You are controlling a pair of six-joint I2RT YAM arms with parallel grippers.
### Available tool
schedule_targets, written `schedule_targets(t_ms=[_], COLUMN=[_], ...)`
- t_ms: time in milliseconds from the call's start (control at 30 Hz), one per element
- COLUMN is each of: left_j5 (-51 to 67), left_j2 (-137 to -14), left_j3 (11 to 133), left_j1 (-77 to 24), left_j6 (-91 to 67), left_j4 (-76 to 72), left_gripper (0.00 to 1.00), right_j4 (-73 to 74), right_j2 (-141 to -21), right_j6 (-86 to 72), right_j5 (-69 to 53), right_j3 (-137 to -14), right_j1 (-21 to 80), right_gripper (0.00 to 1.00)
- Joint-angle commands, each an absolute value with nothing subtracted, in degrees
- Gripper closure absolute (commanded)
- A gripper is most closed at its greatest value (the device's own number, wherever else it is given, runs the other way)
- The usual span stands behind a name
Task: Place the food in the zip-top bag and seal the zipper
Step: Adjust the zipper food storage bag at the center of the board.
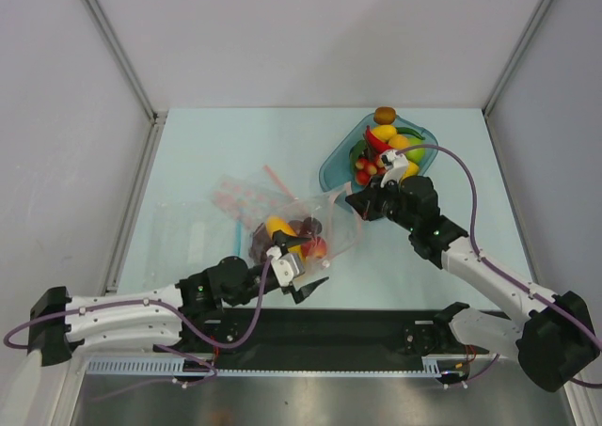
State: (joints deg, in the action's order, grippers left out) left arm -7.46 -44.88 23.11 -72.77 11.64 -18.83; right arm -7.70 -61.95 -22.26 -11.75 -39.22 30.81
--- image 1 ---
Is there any red strawberry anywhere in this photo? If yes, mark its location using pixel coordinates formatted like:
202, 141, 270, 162
301, 236, 327, 260

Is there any clear bag, blue zipper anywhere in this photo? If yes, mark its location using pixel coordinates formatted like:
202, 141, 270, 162
145, 200, 243, 289

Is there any green lime fruit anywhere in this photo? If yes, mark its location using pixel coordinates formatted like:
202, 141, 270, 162
405, 137, 425, 165

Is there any green chili pepper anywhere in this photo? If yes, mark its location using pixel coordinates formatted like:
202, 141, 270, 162
396, 127, 425, 140

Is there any white slotted cable duct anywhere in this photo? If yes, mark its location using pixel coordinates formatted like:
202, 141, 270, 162
87, 355, 222, 378

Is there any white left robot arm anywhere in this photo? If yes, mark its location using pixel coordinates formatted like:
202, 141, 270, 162
25, 230, 327, 367

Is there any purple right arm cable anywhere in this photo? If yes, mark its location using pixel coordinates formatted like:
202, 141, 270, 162
394, 144, 602, 389

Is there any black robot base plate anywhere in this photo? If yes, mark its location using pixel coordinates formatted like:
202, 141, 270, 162
152, 306, 490, 371

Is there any yellow lemon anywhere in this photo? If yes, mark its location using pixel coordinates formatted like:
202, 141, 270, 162
372, 124, 398, 142

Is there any orange-yellow apricot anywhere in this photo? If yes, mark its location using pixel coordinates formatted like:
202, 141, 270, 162
388, 134, 411, 150

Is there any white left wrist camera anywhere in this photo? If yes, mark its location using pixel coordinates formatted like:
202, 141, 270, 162
266, 246, 306, 288

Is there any aluminium frame rail right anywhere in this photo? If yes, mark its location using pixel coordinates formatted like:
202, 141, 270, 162
483, 0, 565, 117

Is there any yellow-orange mango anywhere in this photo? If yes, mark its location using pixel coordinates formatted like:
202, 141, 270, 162
264, 215, 297, 238

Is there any brown kiwi fruit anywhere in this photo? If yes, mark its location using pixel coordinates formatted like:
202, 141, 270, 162
373, 106, 397, 125

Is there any red-yellow lychee cluster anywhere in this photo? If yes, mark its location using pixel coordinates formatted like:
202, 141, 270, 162
354, 157, 385, 186

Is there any teal plastic basket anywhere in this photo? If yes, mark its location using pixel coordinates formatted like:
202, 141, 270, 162
318, 113, 438, 192

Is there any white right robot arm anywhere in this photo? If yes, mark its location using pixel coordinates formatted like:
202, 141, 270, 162
345, 176, 601, 392

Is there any yellow pear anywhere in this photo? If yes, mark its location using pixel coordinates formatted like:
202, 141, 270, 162
403, 161, 420, 178

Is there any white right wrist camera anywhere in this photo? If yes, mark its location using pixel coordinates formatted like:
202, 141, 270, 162
380, 149, 409, 188

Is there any aluminium frame rail left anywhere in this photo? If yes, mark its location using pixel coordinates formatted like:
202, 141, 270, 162
68, 0, 166, 295

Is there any purple grape bunch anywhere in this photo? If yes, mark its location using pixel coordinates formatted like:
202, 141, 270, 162
249, 216, 323, 264

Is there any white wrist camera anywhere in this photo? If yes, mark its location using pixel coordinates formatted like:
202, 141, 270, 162
380, 149, 409, 188
266, 246, 306, 288

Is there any aluminium frame rail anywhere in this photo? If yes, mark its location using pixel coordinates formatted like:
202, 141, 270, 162
483, 0, 565, 117
68, 0, 166, 295

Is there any red chili pepper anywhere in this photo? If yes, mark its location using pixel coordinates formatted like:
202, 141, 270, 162
365, 126, 391, 155

